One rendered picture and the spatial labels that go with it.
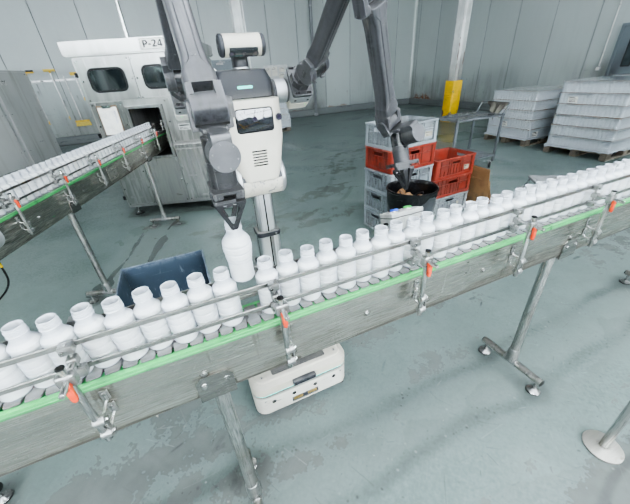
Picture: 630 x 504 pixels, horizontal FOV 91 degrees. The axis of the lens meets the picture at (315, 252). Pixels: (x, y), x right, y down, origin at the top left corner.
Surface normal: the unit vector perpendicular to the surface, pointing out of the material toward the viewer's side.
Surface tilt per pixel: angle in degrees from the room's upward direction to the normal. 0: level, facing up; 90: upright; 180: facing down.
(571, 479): 0
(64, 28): 90
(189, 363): 90
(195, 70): 53
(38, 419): 90
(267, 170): 90
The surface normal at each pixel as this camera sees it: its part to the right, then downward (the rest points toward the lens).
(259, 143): 0.41, 0.44
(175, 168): 0.11, 0.50
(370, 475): -0.06, -0.86
